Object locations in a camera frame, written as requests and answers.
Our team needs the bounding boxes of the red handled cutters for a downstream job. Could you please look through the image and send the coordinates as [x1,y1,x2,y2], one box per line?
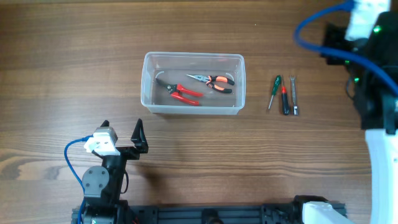
[155,78,203,106]

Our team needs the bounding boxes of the clear plastic container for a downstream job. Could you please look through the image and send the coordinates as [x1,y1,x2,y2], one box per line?
[141,52,246,115]

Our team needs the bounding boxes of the orange black needle-nose pliers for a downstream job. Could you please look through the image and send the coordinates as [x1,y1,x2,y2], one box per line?
[186,73,236,94]

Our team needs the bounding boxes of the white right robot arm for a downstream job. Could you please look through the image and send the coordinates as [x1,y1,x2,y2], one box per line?
[294,8,397,223]

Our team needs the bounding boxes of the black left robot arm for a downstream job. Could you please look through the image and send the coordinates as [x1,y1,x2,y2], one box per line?
[76,119,149,224]

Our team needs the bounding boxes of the red black screwdriver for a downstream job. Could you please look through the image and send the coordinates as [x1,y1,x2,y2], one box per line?
[281,77,290,115]

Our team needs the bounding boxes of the small silver wrench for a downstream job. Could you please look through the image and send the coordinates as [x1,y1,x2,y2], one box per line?
[290,76,299,116]

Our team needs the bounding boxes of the green handled screwdriver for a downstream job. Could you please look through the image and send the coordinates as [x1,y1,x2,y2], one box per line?
[268,75,282,110]

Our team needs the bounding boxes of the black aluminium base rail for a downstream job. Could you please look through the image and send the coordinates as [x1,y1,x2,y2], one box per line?
[71,202,348,224]

